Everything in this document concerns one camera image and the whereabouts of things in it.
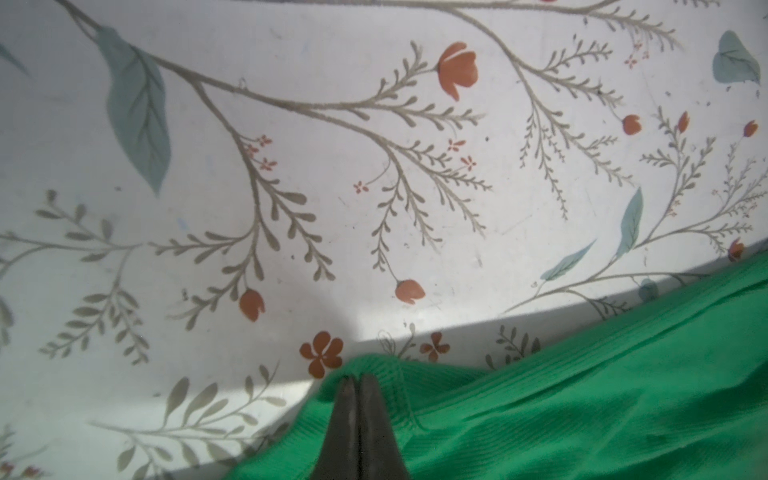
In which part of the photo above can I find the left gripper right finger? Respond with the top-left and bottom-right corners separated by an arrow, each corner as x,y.
358,374 -> 411,480

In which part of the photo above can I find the green tank top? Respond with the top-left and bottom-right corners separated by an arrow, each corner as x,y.
231,254 -> 767,479

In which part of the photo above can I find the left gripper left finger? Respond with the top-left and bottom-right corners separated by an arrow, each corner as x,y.
310,377 -> 360,480

